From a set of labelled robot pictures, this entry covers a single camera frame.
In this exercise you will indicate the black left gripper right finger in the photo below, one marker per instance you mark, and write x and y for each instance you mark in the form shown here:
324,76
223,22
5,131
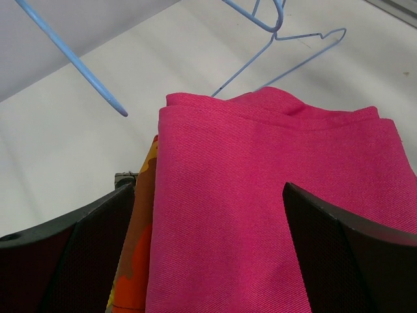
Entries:
349,263

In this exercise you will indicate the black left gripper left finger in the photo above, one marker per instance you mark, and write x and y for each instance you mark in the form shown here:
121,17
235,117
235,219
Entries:
66,264

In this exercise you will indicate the orange camouflage trousers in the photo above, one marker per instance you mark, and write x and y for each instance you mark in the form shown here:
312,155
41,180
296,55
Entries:
129,289

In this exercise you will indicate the light blue hanger camo trousers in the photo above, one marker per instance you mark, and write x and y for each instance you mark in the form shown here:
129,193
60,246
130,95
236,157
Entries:
72,57

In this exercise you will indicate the light blue hanger magenta trousers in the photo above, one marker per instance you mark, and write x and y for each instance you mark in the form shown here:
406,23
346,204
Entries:
284,55

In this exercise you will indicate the light blue hanger orange trousers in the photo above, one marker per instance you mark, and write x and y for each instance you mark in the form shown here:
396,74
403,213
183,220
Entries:
258,19

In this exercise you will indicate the grey yellow camouflage trousers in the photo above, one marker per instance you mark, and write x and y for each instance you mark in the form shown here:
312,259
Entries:
125,178

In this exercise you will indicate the right aluminium frame posts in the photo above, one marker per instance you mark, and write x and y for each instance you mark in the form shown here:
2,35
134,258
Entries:
405,10

